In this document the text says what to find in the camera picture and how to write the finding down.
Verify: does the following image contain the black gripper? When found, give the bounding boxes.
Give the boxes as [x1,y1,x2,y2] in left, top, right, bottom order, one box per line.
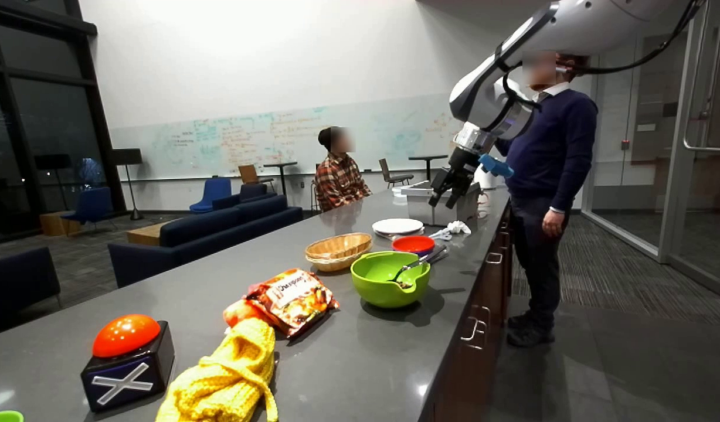
[427,145,483,212]

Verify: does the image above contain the purple and red bowl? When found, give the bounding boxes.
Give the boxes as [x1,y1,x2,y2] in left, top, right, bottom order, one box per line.
[389,233,438,259]

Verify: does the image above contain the green plastic bowl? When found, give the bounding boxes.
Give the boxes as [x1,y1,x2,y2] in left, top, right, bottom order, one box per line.
[347,248,435,310]

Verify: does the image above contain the white crumpled wrapper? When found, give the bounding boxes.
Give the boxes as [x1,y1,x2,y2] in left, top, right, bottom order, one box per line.
[430,219,474,254]

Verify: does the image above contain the black high table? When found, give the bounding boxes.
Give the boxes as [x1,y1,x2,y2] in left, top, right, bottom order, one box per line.
[405,153,450,184]
[263,160,301,207]

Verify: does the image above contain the white round plate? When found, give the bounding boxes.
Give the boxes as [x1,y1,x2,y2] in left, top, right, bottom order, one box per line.
[371,216,427,240]

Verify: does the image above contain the seated person plaid shirt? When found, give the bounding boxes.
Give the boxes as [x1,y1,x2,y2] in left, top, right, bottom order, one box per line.
[313,124,374,216]

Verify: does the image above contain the standing person navy sweater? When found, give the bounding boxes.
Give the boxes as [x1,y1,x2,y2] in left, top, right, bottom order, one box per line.
[495,50,600,349]

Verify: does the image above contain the woven wicker basket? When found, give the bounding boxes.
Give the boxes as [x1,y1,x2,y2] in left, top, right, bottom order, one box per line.
[303,231,375,278]

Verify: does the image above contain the wooden counter cabinet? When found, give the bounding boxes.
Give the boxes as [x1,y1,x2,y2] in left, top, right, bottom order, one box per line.
[420,209,519,422]

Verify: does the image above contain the orange snack bag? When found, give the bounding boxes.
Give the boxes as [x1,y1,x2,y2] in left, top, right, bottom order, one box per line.
[221,267,342,340]

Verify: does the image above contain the blue armchair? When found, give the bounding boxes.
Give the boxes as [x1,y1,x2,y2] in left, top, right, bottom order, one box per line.
[188,176,237,216]

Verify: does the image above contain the long dark blue sofa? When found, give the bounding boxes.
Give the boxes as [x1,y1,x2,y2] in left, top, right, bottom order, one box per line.
[107,196,306,292]

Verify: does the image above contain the glass door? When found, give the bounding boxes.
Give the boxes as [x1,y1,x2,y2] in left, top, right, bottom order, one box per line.
[658,0,720,300]

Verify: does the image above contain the yellow knitted cloth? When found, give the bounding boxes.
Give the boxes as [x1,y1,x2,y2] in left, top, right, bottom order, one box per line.
[155,314,282,422]

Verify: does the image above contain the low wooden table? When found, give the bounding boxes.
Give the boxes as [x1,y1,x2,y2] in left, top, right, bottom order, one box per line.
[124,220,173,246]

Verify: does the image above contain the black music stand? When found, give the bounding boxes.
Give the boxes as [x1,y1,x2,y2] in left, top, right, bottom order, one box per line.
[110,149,145,220]

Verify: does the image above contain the orange dome button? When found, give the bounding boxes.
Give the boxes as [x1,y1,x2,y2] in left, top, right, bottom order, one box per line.
[89,312,165,361]

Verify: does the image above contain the black box white cross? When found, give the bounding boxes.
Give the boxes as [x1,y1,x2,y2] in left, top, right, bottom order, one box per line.
[78,322,179,415]

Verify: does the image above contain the wall whiteboard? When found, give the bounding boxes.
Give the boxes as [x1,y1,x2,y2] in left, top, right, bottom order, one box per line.
[110,92,461,179]

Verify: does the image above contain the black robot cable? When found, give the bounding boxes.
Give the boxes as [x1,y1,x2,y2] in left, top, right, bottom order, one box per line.
[498,0,707,112]

